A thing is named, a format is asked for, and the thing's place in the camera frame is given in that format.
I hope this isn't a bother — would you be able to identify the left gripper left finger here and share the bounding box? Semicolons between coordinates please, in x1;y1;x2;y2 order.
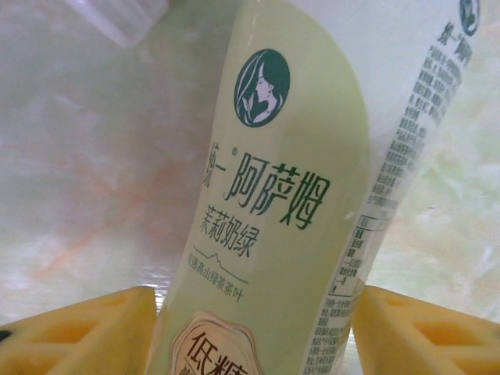
0;286;158;375

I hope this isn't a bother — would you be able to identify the light green milk tea bottle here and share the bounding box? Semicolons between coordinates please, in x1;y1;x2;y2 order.
154;0;484;375

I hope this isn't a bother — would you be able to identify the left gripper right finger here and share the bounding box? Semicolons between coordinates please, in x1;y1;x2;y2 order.
352;284;500;375

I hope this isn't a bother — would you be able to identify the short clear plastic bottle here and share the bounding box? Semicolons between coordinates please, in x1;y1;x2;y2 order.
80;0;170;48

